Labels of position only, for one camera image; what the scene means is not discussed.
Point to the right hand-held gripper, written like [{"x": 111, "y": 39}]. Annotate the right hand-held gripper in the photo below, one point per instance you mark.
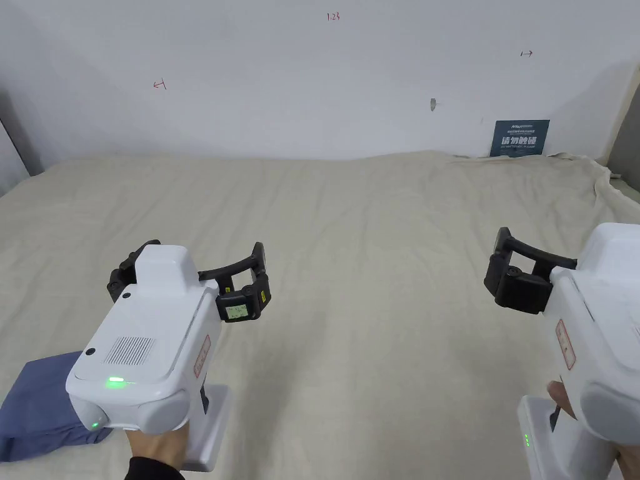
[{"x": 607, "y": 310}]

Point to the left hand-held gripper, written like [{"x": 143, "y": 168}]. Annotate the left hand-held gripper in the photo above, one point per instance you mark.
[{"x": 150, "y": 330}]

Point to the person's left forearm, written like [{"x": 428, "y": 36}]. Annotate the person's left forearm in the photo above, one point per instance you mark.
[{"x": 147, "y": 471}]

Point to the person's right hand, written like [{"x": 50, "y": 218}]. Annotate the person's right hand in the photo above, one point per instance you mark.
[{"x": 561, "y": 397}]

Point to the person's left hand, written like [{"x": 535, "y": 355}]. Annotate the person's left hand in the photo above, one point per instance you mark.
[{"x": 157, "y": 447}]

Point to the dark blue sign card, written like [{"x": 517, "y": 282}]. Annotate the dark blue sign card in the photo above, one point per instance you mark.
[{"x": 520, "y": 140}]

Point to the bed with beige sheet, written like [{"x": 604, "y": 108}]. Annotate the bed with beige sheet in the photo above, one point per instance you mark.
[{"x": 360, "y": 240}]

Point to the folded blue garment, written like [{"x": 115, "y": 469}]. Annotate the folded blue garment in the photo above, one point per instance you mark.
[{"x": 37, "y": 410}]

